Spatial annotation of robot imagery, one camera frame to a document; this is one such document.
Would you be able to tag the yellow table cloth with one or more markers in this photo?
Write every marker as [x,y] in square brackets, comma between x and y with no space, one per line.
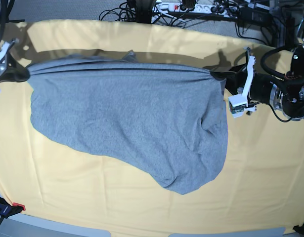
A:
[260,187]

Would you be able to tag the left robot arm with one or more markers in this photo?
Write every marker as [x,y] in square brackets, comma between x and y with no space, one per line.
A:
[282,92]

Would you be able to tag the grey t-shirt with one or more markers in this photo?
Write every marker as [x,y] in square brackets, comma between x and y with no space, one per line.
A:
[167,120]

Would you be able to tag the white power strip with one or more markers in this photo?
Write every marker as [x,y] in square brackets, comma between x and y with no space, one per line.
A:
[199,11]

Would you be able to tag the black power adapter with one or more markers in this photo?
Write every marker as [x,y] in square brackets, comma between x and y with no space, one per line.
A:
[254,16]

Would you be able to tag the blue red clamp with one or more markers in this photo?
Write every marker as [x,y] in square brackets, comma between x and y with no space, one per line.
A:
[7,210]

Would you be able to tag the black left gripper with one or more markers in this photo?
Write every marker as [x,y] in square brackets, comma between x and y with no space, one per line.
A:
[260,90]

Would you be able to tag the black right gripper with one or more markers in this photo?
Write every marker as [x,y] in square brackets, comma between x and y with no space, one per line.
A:
[15,72]

